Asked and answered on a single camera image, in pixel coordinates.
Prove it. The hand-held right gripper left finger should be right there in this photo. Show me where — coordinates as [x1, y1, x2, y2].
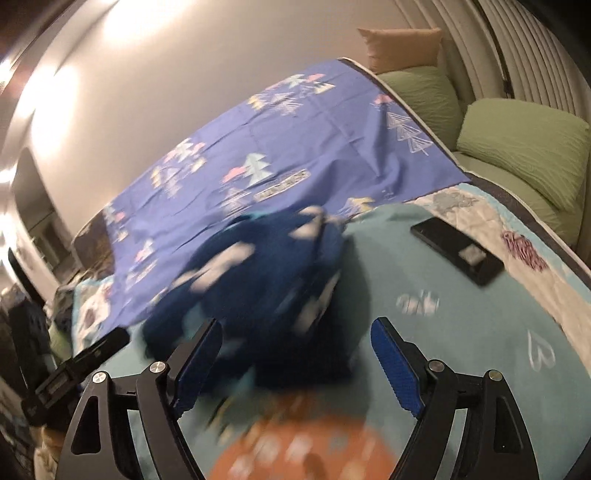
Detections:
[58, 318, 223, 480]

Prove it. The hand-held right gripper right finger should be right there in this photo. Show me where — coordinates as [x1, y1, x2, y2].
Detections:
[369, 316, 539, 480]

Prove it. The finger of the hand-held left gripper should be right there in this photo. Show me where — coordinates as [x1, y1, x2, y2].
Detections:
[71, 328, 131, 370]

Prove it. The navy star print fleece robe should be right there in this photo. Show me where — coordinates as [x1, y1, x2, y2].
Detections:
[141, 205, 358, 393]

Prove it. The white printed quilt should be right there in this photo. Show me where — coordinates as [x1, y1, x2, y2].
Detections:
[74, 277, 122, 352]

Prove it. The teal printed blanket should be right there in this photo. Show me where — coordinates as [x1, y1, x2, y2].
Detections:
[51, 182, 591, 480]

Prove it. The dark printed headboard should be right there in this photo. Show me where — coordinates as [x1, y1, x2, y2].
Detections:
[74, 217, 116, 278]

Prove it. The black phone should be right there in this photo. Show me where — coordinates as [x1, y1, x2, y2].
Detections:
[410, 217, 505, 288]

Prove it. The blue tree print sheet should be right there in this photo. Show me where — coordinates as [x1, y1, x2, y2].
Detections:
[74, 58, 472, 337]

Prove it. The large green pillow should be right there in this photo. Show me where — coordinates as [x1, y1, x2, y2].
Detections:
[455, 98, 591, 210]

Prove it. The small green pillow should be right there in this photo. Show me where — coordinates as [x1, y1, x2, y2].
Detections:
[379, 66, 465, 151]

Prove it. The black floor lamp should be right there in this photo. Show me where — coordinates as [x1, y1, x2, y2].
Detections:
[480, 9, 515, 97]

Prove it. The tan pillow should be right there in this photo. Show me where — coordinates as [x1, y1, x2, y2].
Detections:
[358, 27, 443, 75]

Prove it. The white pleated curtain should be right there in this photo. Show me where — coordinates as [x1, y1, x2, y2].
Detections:
[406, 0, 591, 121]

